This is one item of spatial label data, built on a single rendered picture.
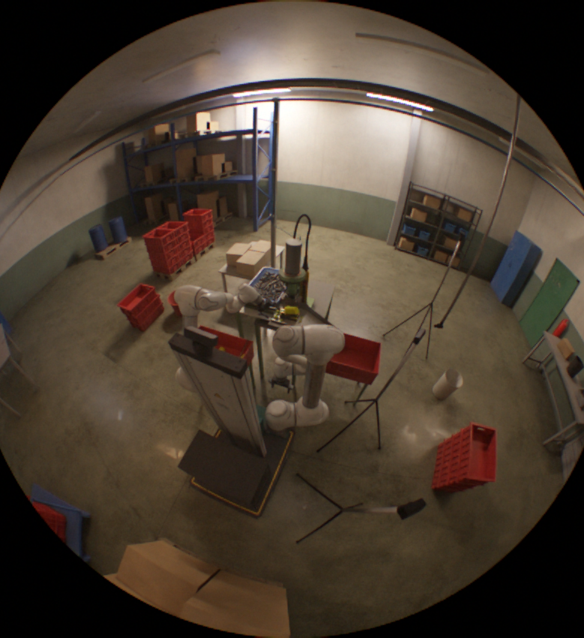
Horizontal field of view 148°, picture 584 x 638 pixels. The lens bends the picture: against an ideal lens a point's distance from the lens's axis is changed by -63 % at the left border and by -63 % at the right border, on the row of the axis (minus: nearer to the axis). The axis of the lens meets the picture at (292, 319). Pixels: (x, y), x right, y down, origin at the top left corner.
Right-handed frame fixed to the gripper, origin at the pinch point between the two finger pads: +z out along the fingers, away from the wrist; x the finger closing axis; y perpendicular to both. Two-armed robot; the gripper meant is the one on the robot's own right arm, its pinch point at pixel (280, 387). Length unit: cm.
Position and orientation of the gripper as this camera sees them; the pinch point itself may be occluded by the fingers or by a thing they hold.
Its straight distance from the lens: 179.6
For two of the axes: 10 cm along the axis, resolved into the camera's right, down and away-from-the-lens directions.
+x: 9.4, 2.7, -2.1
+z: -0.5, 7.2, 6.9
